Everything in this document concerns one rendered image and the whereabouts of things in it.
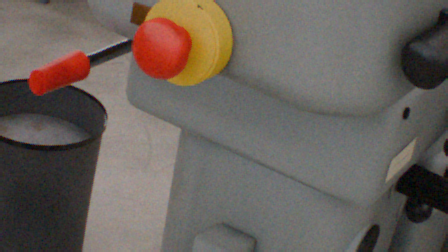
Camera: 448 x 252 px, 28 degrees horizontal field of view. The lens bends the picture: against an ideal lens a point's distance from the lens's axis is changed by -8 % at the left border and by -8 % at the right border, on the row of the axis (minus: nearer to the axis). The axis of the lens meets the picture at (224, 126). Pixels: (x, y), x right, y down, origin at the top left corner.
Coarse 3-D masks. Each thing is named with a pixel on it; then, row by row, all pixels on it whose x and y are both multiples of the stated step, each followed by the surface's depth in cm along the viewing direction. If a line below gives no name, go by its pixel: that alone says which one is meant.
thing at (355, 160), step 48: (144, 96) 80; (192, 96) 77; (240, 96) 75; (432, 96) 77; (240, 144) 76; (288, 144) 74; (336, 144) 72; (384, 144) 70; (432, 144) 84; (336, 192) 73; (384, 192) 74
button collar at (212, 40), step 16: (176, 0) 61; (192, 0) 61; (208, 0) 62; (160, 16) 62; (176, 16) 62; (192, 16) 61; (208, 16) 61; (224, 16) 62; (192, 32) 61; (208, 32) 61; (224, 32) 61; (192, 48) 62; (208, 48) 61; (224, 48) 61; (192, 64) 62; (208, 64) 61; (224, 64) 63; (176, 80) 63; (192, 80) 62
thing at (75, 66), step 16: (112, 48) 74; (128, 48) 75; (48, 64) 68; (64, 64) 68; (80, 64) 70; (96, 64) 72; (32, 80) 67; (48, 80) 67; (64, 80) 68; (80, 80) 70
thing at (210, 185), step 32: (192, 160) 84; (224, 160) 82; (192, 192) 85; (224, 192) 83; (256, 192) 81; (288, 192) 79; (320, 192) 78; (192, 224) 86; (256, 224) 82; (288, 224) 80; (320, 224) 80; (352, 224) 80; (384, 224) 88
